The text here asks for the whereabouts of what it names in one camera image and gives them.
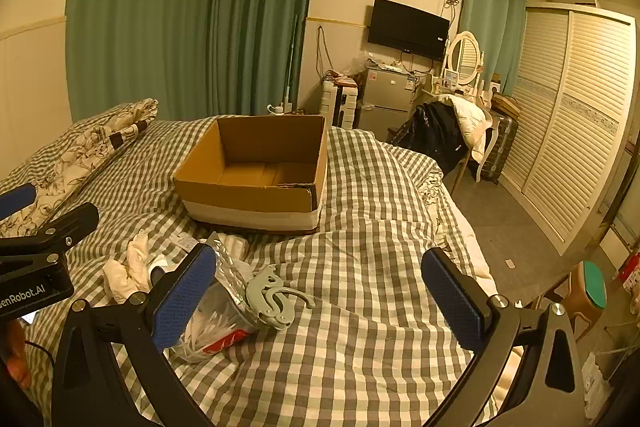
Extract clear plastic bag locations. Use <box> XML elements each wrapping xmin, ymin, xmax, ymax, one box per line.
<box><xmin>167</xmin><ymin>279</ymin><xmax>261</xmax><ymax>365</ymax></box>

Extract oval vanity mirror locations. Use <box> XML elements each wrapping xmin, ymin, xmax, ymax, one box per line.
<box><xmin>447</xmin><ymin>31</ymin><xmax>486</xmax><ymax>88</ymax></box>

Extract person's left hand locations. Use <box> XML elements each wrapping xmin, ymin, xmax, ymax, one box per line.
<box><xmin>0</xmin><ymin>319</ymin><xmax>34</xmax><ymax>390</ymax></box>

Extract floral quilt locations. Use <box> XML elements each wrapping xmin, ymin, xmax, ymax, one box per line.
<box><xmin>0</xmin><ymin>98</ymin><xmax>160</xmax><ymax>238</ymax></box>

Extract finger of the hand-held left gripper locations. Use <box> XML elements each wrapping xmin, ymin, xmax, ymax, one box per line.
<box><xmin>0</xmin><ymin>184</ymin><xmax>39</xmax><ymax>221</ymax></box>
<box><xmin>0</xmin><ymin>202</ymin><xmax>101</xmax><ymax>259</ymax></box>

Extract white pole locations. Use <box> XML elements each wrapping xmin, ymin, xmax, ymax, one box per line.
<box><xmin>282</xmin><ymin>14</ymin><xmax>301</xmax><ymax>112</ymax></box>

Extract silver foil bag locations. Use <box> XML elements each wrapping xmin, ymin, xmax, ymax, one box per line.
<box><xmin>202</xmin><ymin>232</ymin><xmax>266</xmax><ymax>308</ymax></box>

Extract brown cardboard box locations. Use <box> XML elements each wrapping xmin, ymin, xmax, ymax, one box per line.
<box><xmin>172</xmin><ymin>114</ymin><xmax>329</xmax><ymax>235</ymax></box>

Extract grey-green plastic hook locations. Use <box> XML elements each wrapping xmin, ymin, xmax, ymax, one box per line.
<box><xmin>246</xmin><ymin>264</ymin><xmax>317</xmax><ymax>333</ymax></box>

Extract plush toy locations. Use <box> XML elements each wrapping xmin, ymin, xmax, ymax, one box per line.
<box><xmin>102</xmin><ymin>229</ymin><xmax>173</xmax><ymax>305</ymax></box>

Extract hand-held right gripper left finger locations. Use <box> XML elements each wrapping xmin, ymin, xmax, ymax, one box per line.
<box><xmin>50</xmin><ymin>243</ymin><xmax>218</xmax><ymax>427</ymax></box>

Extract white padded coat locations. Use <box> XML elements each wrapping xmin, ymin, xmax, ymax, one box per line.
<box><xmin>440</xmin><ymin>93</ymin><xmax>488</xmax><ymax>160</ymax></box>

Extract white louvred wardrobe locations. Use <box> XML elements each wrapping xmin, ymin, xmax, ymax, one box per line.
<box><xmin>500</xmin><ymin>2</ymin><xmax>637</xmax><ymax>258</ymax></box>

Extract dark suitcase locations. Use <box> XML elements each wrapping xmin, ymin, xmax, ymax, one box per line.
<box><xmin>480</xmin><ymin>107</ymin><xmax>518</xmax><ymax>185</ymax></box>

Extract black wall cable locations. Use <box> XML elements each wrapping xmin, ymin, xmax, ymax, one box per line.
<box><xmin>315</xmin><ymin>24</ymin><xmax>333</xmax><ymax>80</ymax></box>

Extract white suitcase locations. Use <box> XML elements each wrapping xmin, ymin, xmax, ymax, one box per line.
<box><xmin>320</xmin><ymin>79</ymin><xmax>360</xmax><ymax>128</ymax></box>

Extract black wall television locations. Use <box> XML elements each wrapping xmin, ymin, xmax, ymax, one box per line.
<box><xmin>367</xmin><ymin>0</ymin><xmax>451</xmax><ymax>62</ymax></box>

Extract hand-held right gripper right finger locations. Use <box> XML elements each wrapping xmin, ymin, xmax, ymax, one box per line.
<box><xmin>421</xmin><ymin>248</ymin><xmax>588</xmax><ymax>427</ymax></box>

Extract black jacket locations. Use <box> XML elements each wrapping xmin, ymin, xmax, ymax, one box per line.
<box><xmin>390</xmin><ymin>101</ymin><xmax>468</xmax><ymax>172</ymax></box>

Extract white plastic bag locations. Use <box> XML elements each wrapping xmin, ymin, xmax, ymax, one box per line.
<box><xmin>580</xmin><ymin>349</ymin><xmax>618</xmax><ymax>408</ymax></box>

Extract stool with green seat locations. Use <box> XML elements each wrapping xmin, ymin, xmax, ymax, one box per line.
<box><xmin>542</xmin><ymin>259</ymin><xmax>608</xmax><ymax>343</ymax></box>

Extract silver small fridge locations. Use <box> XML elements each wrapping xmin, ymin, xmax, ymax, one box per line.
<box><xmin>357</xmin><ymin>64</ymin><xmax>418</xmax><ymax>142</ymax></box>

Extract wide green curtain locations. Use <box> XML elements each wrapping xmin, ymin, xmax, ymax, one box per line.
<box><xmin>65</xmin><ymin>0</ymin><xmax>323</xmax><ymax>122</ymax></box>

